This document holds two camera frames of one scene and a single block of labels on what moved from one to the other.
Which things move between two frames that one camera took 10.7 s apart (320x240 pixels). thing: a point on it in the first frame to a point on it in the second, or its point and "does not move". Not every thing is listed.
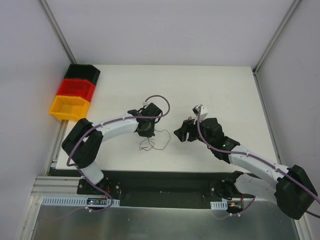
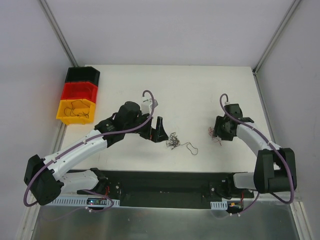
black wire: [153, 146] to [78, 108]
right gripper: [191, 129] to [222, 128]
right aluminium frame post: [275, 36] does not move
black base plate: [160, 188] does not move
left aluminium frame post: [47, 10] does not move
